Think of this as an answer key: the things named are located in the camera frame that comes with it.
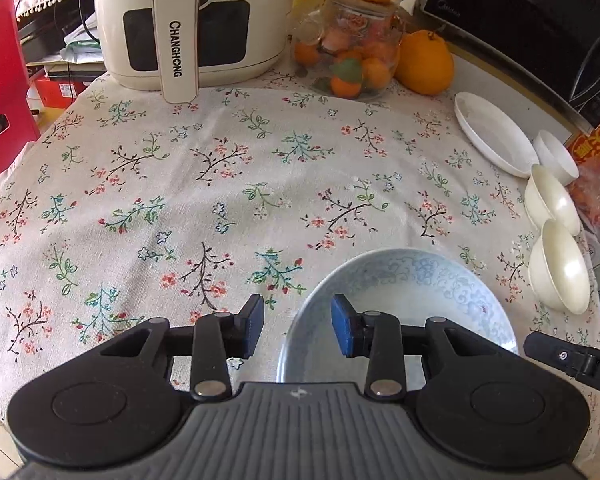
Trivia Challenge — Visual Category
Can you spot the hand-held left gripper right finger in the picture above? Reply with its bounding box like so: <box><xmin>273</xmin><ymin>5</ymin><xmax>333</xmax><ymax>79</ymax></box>
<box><xmin>331</xmin><ymin>294</ymin><xmax>520</xmax><ymax>402</ymax></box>

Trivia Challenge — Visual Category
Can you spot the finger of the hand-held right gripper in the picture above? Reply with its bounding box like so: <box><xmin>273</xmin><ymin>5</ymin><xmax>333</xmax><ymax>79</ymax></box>
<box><xmin>524</xmin><ymin>331</ymin><xmax>600</xmax><ymax>402</ymax></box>

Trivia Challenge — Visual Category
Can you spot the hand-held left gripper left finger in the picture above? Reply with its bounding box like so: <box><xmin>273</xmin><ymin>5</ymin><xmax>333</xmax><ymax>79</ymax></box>
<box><xmin>100</xmin><ymin>294</ymin><xmax>266</xmax><ymax>402</ymax></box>

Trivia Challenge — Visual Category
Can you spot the pearl white bowl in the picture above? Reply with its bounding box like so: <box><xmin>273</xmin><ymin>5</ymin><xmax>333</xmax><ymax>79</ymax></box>
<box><xmin>524</xmin><ymin>163</ymin><xmax>581</xmax><ymax>237</ymax></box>
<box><xmin>528</xmin><ymin>219</ymin><xmax>591</xmax><ymax>316</ymax></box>

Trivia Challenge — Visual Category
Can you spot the blue patterned plate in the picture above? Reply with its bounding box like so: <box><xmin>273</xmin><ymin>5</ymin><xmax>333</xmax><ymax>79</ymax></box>
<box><xmin>277</xmin><ymin>248</ymin><xmax>520</xmax><ymax>387</ymax></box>

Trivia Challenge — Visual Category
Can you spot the white oval plate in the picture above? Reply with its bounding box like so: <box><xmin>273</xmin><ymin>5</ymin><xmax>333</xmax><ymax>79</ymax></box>
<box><xmin>454</xmin><ymin>91</ymin><xmax>541</xmax><ymax>179</ymax></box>

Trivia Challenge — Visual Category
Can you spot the floral tablecloth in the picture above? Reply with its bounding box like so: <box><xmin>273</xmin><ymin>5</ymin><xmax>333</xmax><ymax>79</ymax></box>
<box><xmin>0</xmin><ymin>62</ymin><xmax>600</xmax><ymax>461</ymax></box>

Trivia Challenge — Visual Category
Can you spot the plastic bag of small oranges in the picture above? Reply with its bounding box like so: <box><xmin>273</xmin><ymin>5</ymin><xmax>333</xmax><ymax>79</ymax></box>
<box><xmin>570</xmin><ymin>166</ymin><xmax>600</xmax><ymax>242</ymax></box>

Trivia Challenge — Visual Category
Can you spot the glass jar of small oranges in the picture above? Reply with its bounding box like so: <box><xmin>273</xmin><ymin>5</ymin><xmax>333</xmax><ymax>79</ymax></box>
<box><xmin>292</xmin><ymin>0</ymin><xmax>407</xmax><ymax>101</ymax></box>

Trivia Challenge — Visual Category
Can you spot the flat red box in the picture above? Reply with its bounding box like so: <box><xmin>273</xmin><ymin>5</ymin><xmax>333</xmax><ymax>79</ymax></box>
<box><xmin>27</xmin><ymin>75</ymin><xmax>90</xmax><ymax>112</ymax></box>

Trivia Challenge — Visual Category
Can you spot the stack of papers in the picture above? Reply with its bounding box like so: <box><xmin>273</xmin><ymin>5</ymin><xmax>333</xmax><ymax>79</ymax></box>
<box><xmin>20</xmin><ymin>20</ymin><xmax>106</xmax><ymax>82</ymax></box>

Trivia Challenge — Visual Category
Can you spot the black microwave oven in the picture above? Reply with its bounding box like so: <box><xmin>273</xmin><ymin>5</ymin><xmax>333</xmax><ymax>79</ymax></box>
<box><xmin>420</xmin><ymin>0</ymin><xmax>600</xmax><ymax>132</ymax></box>

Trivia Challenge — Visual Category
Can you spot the red plastic chair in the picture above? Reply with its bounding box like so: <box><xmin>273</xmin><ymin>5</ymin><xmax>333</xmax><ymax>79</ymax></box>
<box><xmin>0</xmin><ymin>0</ymin><xmax>42</xmax><ymax>184</ymax></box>

